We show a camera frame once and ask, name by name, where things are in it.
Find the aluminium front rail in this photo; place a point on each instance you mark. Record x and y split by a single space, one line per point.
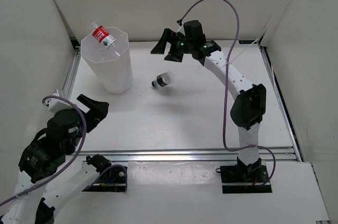
209 155

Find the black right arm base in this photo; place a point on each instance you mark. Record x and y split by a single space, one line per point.
234 181

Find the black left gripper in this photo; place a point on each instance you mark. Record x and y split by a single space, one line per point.
98 110

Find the white translucent plastic bin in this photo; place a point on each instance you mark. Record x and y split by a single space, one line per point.
116 76

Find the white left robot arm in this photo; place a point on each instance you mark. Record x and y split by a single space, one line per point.
49 154

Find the small black label bottle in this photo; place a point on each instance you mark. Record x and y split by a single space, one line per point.
162 80

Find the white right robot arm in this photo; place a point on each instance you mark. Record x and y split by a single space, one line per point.
249 99

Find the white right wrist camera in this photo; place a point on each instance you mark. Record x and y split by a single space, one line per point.
180 25

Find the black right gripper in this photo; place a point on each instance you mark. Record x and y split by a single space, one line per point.
173 56

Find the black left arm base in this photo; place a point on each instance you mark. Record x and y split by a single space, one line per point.
112 179

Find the red label plastic bottle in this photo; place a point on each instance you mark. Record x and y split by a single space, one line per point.
109 43

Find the aluminium right rail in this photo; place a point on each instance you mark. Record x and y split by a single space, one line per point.
281 102

